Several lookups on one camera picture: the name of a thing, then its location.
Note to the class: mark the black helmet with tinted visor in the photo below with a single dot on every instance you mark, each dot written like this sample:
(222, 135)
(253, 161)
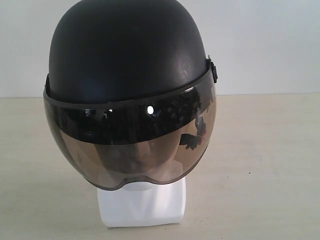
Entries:
(130, 94)

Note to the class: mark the white mannequin head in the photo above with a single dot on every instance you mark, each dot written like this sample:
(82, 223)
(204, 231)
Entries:
(143, 204)

